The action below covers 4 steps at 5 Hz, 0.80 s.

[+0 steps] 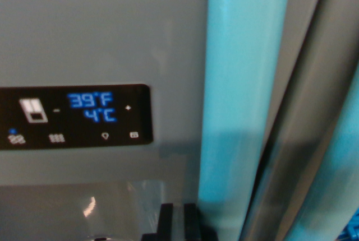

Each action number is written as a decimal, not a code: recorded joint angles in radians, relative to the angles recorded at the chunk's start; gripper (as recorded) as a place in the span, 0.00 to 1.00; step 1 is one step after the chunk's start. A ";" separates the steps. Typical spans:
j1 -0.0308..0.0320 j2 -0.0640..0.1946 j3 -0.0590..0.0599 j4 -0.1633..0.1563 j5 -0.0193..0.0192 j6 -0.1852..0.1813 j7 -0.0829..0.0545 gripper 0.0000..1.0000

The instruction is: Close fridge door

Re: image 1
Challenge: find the blue clip magnet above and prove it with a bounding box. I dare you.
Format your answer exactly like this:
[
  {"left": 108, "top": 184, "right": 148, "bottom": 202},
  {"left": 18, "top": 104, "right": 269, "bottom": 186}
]
[{"left": 338, "top": 212, "right": 359, "bottom": 241}]

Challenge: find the teal handle of display door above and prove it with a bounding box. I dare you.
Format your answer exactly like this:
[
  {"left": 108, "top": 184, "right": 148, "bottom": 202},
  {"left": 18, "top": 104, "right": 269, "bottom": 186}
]
[{"left": 197, "top": 0, "right": 294, "bottom": 241}]

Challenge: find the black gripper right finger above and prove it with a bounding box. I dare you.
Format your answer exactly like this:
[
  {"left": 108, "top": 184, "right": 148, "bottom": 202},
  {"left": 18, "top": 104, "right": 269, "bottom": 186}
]
[{"left": 183, "top": 203, "right": 219, "bottom": 241}]

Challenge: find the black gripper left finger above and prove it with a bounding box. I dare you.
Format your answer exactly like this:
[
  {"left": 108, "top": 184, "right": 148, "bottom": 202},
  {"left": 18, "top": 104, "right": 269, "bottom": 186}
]
[{"left": 141, "top": 203, "right": 174, "bottom": 241}]

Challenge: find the black temperature display panel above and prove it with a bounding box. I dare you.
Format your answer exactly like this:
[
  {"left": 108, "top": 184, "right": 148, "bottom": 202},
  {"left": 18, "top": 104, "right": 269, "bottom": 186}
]
[{"left": 0, "top": 84, "right": 154, "bottom": 151}]

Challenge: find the teal handle of clip door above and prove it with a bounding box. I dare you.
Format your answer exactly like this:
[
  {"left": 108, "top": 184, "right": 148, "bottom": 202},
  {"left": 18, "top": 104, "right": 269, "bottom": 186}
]
[{"left": 290, "top": 64, "right": 359, "bottom": 241}]

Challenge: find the grey fridge door with clip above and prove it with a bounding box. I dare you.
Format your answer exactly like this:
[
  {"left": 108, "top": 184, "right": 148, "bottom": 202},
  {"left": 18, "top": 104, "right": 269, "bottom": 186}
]
[{"left": 242, "top": 0, "right": 359, "bottom": 241}]

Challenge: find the grey fridge door with display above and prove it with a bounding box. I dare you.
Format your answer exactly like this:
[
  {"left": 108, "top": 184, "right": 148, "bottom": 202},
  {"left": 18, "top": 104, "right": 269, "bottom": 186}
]
[{"left": 0, "top": 0, "right": 329, "bottom": 241}]

